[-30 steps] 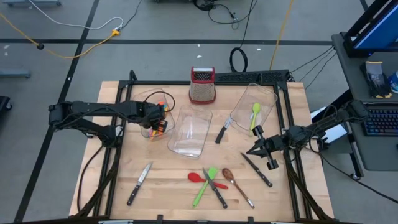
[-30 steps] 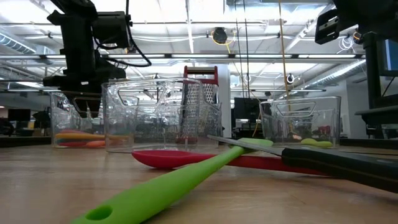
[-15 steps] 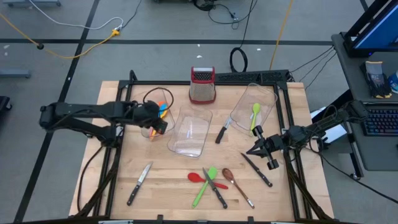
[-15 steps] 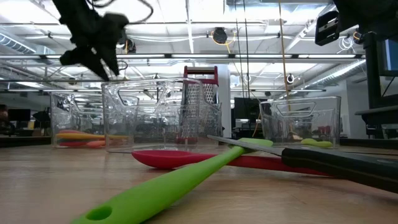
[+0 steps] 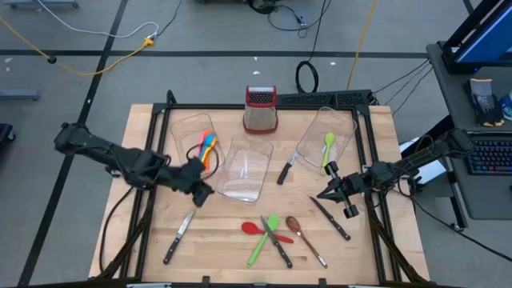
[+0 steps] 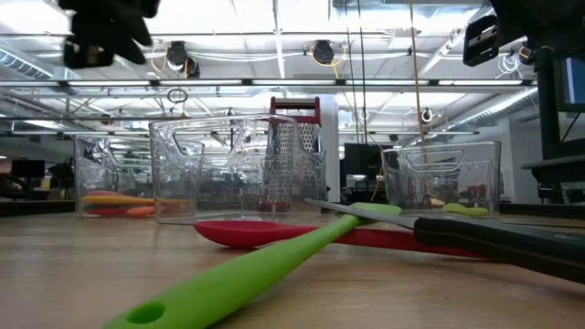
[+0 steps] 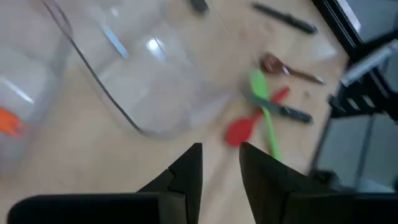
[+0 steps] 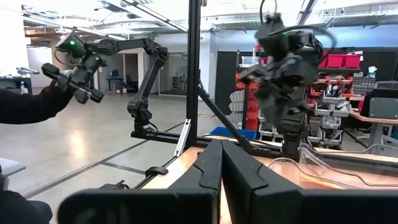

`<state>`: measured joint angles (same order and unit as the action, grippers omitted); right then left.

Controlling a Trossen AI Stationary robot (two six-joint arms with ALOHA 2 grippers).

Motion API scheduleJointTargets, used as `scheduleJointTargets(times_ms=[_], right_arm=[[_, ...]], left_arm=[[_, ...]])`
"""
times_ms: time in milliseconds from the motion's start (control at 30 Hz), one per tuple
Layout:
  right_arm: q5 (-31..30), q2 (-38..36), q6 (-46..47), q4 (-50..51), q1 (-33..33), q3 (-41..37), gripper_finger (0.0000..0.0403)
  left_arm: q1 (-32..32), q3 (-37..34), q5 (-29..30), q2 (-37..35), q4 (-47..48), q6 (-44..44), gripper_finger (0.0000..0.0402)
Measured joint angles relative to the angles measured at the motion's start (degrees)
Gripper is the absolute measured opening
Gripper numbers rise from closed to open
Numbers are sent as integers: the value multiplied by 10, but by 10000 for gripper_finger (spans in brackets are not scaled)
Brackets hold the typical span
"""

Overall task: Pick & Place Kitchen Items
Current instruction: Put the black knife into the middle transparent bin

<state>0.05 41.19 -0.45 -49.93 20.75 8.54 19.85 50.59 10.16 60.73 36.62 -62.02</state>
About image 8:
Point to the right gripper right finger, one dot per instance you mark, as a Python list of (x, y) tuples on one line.
[(242, 180)]

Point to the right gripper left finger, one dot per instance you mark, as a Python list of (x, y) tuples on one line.
[(208, 174)]

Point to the yellow silicone spatula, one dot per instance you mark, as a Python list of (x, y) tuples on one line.
[(323, 183)]

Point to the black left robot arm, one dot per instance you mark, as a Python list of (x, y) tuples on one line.
[(292, 140)]

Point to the blue plastic bin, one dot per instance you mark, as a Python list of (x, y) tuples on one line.
[(230, 133)]

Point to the parts shelf rack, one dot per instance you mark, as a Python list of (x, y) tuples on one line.
[(329, 102)]

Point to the black partition panel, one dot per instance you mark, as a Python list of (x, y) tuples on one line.
[(225, 81)]

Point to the red plastic bin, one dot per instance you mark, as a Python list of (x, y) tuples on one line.
[(331, 61), (351, 61)]

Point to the person's leg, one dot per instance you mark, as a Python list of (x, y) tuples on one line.
[(18, 208)]

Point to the black camera robot arm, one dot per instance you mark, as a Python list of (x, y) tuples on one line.
[(193, 62)]

